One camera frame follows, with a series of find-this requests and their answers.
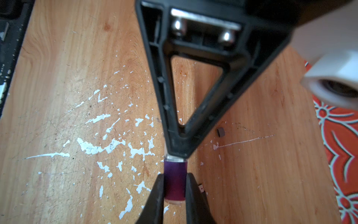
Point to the grey usb cap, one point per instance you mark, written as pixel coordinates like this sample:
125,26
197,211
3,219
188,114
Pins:
220,132

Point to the purple usb drive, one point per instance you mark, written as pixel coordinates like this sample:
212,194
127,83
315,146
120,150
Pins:
175,171

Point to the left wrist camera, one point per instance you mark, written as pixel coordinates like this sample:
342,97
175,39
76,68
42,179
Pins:
333,79

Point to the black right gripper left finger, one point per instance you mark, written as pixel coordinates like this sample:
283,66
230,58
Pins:
153,211

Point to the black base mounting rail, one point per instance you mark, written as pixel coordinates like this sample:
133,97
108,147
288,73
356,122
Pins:
15,16

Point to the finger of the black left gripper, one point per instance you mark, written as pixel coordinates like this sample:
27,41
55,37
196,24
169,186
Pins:
203,55

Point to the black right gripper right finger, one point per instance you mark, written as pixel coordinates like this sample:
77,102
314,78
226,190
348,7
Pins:
197,208

